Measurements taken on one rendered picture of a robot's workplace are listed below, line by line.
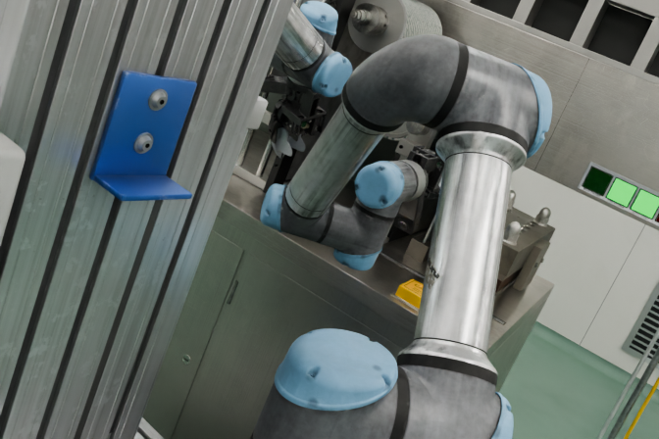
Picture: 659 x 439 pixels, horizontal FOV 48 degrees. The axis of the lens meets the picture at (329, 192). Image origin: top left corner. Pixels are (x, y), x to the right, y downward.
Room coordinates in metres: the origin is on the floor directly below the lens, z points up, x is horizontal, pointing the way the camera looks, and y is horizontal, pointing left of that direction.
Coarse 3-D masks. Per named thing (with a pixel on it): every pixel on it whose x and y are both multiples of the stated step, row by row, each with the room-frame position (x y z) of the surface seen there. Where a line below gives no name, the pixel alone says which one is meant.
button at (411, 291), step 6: (408, 282) 1.33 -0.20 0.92; (414, 282) 1.35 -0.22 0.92; (402, 288) 1.30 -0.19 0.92; (408, 288) 1.30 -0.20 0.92; (414, 288) 1.31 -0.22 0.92; (420, 288) 1.33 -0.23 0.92; (396, 294) 1.30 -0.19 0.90; (402, 294) 1.30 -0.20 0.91; (408, 294) 1.29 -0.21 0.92; (414, 294) 1.29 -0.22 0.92; (420, 294) 1.30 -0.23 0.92; (408, 300) 1.29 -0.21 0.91; (414, 300) 1.29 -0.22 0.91; (420, 300) 1.28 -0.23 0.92
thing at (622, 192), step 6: (618, 180) 1.76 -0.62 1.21; (612, 186) 1.76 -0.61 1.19; (618, 186) 1.76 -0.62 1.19; (624, 186) 1.75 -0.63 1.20; (630, 186) 1.75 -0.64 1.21; (612, 192) 1.76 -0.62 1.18; (618, 192) 1.75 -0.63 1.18; (624, 192) 1.75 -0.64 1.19; (630, 192) 1.74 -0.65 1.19; (612, 198) 1.76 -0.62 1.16; (618, 198) 1.75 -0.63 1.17; (624, 198) 1.75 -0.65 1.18; (630, 198) 1.74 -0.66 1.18; (624, 204) 1.74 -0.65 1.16
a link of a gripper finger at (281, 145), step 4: (280, 128) 1.51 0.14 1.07; (284, 128) 1.51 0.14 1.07; (280, 132) 1.52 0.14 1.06; (284, 132) 1.51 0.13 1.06; (280, 136) 1.52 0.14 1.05; (284, 136) 1.51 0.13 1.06; (280, 140) 1.52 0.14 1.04; (284, 140) 1.51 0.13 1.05; (272, 144) 1.54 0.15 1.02; (276, 144) 1.53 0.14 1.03; (280, 144) 1.53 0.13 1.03; (284, 144) 1.52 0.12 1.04; (288, 144) 1.51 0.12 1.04; (276, 148) 1.53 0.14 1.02; (280, 148) 1.53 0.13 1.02; (284, 148) 1.52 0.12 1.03; (288, 148) 1.51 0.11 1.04; (276, 152) 1.54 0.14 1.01; (280, 152) 1.55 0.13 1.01; (284, 152) 1.52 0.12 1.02; (288, 152) 1.51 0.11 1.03; (292, 152) 1.51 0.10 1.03; (280, 156) 1.56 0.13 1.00
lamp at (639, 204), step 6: (642, 192) 1.73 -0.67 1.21; (636, 198) 1.74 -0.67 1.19; (642, 198) 1.73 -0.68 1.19; (648, 198) 1.73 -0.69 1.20; (654, 198) 1.72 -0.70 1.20; (636, 204) 1.73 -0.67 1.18; (642, 204) 1.73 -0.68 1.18; (648, 204) 1.72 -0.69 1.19; (654, 204) 1.72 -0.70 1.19; (636, 210) 1.73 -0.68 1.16; (642, 210) 1.73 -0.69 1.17; (648, 210) 1.72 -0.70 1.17; (654, 210) 1.72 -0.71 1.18; (648, 216) 1.72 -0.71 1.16
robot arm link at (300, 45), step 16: (288, 16) 1.15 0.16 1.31; (304, 16) 1.20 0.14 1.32; (288, 32) 1.16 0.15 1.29; (304, 32) 1.19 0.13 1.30; (288, 48) 1.18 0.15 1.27; (304, 48) 1.20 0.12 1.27; (320, 48) 1.23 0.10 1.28; (288, 64) 1.22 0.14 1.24; (304, 64) 1.21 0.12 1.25; (320, 64) 1.23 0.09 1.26; (336, 64) 1.23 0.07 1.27; (304, 80) 1.25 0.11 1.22; (320, 80) 1.23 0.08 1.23; (336, 80) 1.24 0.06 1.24
